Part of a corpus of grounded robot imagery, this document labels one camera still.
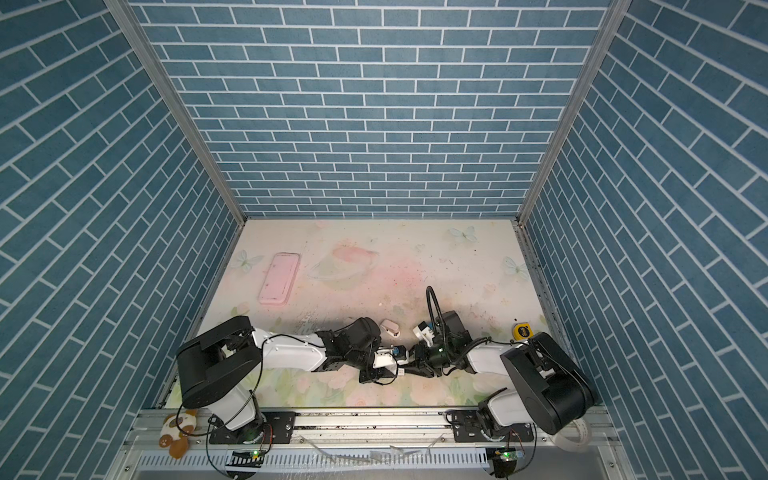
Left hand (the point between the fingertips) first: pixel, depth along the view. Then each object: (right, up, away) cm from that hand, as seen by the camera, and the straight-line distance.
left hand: (392, 370), depth 84 cm
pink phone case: (-39, +24, +18) cm, 49 cm away
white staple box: (+3, +6, -10) cm, 12 cm away
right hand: (+2, +2, -2) cm, 4 cm away
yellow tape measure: (+39, +9, +5) cm, 41 cm away
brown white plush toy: (-51, -8, -13) cm, 54 cm away
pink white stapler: (0, +11, +5) cm, 12 cm away
